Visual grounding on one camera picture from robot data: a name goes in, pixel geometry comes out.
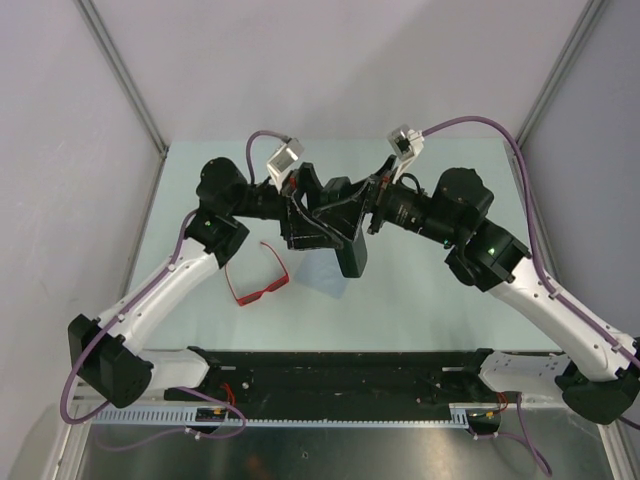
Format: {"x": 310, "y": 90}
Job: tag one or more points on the light blue cleaning cloth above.
{"x": 319, "y": 270}

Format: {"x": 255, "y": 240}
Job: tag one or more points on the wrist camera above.
{"x": 407, "y": 144}
{"x": 285, "y": 157}

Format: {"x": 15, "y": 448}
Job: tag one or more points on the red sunglasses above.
{"x": 248, "y": 281}

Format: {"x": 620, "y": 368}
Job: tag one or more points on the dark green glasses case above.
{"x": 352, "y": 257}

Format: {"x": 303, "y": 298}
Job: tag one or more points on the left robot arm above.
{"x": 108, "y": 353}

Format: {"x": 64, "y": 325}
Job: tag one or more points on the grey slotted cable duct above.
{"x": 207, "y": 416}

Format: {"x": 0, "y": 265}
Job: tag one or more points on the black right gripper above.
{"x": 346, "y": 216}

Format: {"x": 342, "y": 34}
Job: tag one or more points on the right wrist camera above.
{"x": 407, "y": 144}

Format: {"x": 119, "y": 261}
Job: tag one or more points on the aluminium frame post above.
{"x": 107, "y": 46}
{"x": 569, "y": 54}

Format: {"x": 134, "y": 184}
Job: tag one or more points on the left aluminium frame post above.
{"x": 107, "y": 46}

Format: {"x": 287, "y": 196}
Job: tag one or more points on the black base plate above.
{"x": 341, "y": 382}

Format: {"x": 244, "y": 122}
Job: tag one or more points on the right aluminium frame post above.
{"x": 569, "y": 54}

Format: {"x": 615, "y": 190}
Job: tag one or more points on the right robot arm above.
{"x": 597, "y": 373}

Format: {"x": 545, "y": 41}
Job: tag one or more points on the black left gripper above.
{"x": 297, "y": 229}

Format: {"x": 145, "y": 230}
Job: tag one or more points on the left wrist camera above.
{"x": 285, "y": 157}

